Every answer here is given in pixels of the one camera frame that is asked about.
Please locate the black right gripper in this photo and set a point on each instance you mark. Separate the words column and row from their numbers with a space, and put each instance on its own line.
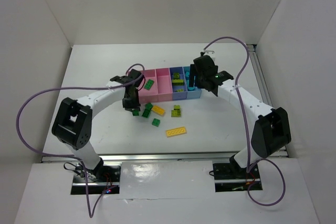
column 196, row 69

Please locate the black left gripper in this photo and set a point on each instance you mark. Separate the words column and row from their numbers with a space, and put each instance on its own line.
column 130, row 103

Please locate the lime long lego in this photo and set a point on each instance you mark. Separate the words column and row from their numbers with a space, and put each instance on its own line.
column 177, row 82

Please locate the dark green long lego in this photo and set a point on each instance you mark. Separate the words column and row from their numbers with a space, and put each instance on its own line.
column 148, row 85

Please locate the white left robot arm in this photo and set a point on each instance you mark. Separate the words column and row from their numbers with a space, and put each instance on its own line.
column 73, row 122

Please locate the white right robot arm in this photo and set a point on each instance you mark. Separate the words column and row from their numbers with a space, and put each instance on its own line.
column 267, row 128

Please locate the small dark green lego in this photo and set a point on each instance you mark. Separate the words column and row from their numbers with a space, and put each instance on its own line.
column 136, row 112

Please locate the dark green square lego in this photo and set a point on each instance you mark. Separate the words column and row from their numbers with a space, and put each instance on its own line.
column 149, row 106

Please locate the dark green upturned lego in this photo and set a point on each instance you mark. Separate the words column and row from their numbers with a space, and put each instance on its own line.
column 146, row 113

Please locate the light blue bin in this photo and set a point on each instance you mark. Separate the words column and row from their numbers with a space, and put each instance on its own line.
column 195, row 94

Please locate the large pink bin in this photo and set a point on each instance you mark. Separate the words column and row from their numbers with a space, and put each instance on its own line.
column 151, row 95

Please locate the dark blue bin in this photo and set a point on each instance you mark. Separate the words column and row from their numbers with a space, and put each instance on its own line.
column 178, row 95

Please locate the yellow short lego brick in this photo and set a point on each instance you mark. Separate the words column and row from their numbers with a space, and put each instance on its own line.
column 158, row 110

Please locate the small pink bin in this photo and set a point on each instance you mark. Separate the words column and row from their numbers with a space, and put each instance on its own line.
column 165, row 92

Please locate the dark green lego right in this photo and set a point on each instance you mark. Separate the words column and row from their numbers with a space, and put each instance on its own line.
column 156, row 122

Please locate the lime stacked lego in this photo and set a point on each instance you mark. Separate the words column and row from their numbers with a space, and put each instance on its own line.
column 176, row 111

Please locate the yellow long lego plate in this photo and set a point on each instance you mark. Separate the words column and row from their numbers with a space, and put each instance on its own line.
column 175, row 132

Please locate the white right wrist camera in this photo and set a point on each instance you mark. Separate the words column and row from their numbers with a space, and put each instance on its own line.
column 210, row 53

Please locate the aluminium right rail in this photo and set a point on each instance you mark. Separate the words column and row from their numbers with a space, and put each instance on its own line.
column 258, row 86

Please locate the aluminium rail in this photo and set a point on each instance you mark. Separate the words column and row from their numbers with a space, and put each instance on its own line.
column 166, row 157
column 258, row 86

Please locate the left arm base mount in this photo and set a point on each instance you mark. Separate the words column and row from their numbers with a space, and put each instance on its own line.
column 108, row 181

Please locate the aluminium front rail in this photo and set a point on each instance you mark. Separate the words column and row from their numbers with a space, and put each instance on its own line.
column 166, row 157

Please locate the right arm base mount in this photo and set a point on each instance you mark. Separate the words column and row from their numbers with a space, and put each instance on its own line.
column 229, row 176

